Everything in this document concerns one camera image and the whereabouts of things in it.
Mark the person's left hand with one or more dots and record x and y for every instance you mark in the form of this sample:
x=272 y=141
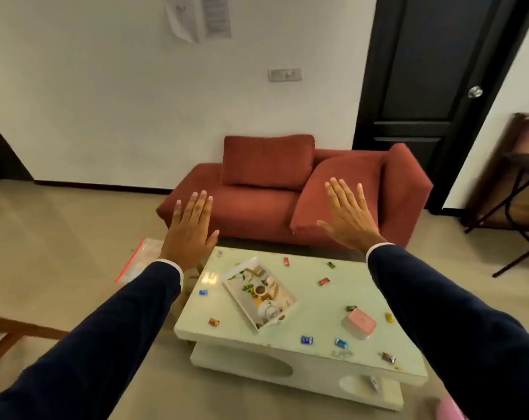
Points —
x=188 y=244

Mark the person's right hand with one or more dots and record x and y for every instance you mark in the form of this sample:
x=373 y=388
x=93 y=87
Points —
x=354 y=227

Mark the clear zip bag red seal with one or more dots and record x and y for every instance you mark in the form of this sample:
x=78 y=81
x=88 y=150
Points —
x=144 y=258

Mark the orange candy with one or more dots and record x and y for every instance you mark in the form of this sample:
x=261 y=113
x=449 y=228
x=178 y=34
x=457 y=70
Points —
x=213 y=322

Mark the white printed tray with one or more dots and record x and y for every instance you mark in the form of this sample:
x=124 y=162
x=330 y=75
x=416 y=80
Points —
x=264 y=297

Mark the pink lidded clear container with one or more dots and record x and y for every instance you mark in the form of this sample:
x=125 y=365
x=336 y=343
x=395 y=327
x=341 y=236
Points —
x=361 y=321

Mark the brown candy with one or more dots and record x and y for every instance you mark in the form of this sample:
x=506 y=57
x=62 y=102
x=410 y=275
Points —
x=388 y=358

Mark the person's left forearm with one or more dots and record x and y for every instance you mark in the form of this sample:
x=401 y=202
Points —
x=94 y=354

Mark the person's right forearm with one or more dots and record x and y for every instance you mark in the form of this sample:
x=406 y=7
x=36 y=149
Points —
x=456 y=336

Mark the white coffee table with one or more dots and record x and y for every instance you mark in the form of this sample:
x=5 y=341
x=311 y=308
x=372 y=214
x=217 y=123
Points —
x=321 y=319

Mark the red sofa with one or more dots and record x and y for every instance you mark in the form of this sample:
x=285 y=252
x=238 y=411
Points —
x=247 y=209

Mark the wide red cushion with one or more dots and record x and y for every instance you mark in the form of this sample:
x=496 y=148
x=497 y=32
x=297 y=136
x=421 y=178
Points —
x=268 y=161

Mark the black door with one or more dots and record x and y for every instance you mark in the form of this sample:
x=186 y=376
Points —
x=421 y=61

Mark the silver door knob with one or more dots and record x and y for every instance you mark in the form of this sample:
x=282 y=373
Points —
x=475 y=92

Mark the black metal folding table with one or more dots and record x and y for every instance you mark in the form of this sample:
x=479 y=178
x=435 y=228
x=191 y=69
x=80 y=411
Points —
x=524 y=159

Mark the pink plastic bin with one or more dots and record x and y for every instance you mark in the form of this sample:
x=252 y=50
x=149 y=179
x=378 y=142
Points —
x=448 y=411

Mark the curled white paper sheet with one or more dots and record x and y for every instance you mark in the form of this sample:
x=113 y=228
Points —
x=181 y=17

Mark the printed white paper sheet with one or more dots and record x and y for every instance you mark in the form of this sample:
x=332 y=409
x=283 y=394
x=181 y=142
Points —
x=216 y=15

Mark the brown wooden furniture frame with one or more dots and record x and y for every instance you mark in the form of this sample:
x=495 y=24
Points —
x=28 y=328

